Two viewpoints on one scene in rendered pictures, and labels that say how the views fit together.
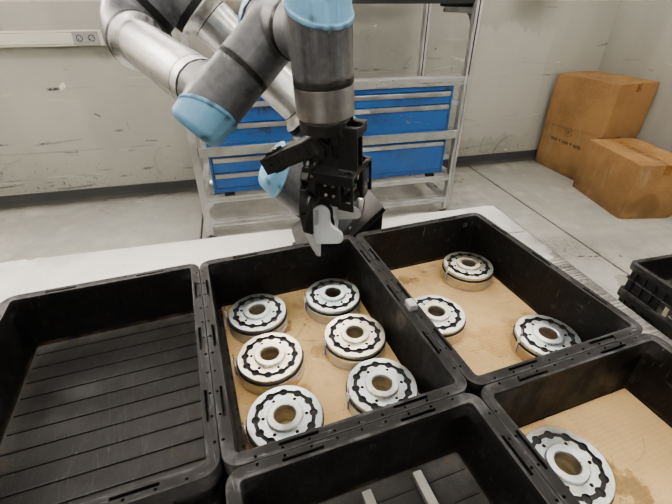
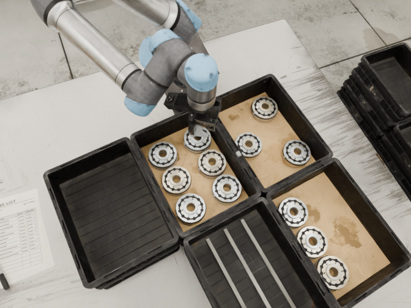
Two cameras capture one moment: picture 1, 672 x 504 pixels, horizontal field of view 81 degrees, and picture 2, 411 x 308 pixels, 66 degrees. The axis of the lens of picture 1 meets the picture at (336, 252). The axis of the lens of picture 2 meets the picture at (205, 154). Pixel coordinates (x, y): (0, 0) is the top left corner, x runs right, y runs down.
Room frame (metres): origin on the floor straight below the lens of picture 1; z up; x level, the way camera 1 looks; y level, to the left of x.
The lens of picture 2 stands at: (0.06, 0.11, 1.91)
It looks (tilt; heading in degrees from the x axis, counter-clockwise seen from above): 66 degrees down; 345
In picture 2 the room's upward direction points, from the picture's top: 7 degrees clockwise
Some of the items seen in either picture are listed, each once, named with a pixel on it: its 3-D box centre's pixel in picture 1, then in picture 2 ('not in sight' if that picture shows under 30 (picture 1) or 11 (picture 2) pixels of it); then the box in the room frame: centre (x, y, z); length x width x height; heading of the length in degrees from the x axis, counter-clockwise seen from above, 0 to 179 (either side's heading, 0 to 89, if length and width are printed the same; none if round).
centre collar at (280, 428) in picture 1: (284, 415); (190, 207); (0.32, 0.07, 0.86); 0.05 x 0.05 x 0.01
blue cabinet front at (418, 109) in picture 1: (395, 135); not in sight; (2.51, -0.38, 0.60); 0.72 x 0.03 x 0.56; 104
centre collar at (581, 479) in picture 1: (567, 463); (293, 211); (0.26, -0.28, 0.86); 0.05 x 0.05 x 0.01
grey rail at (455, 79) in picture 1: (333, 85); not in sight; (2.44, 0.02, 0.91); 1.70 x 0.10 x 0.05; 104
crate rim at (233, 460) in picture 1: (309, 318); (193, 165); (0.45, 0.04, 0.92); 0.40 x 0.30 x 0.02; 20
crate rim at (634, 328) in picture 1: (474, 279); (267, 129); (0.55, -0.24, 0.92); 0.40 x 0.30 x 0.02; 20
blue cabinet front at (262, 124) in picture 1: (269, 144); not in sight; (2.32, 0.40, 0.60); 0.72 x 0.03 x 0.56; 104
